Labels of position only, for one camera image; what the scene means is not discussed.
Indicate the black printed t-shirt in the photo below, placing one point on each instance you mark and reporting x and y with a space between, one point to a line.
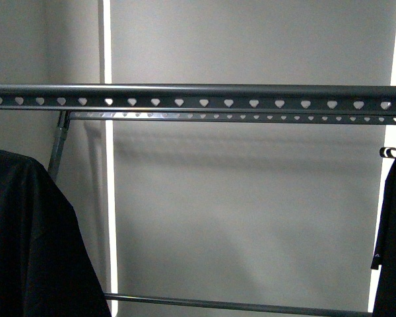
44 267

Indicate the grey metal clothes rack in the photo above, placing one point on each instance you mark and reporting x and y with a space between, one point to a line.
295 104

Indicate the striped clothes hanger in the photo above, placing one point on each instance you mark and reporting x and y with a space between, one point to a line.
388 152

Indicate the black t-shirt on rack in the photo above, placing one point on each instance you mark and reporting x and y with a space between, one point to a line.
385 250

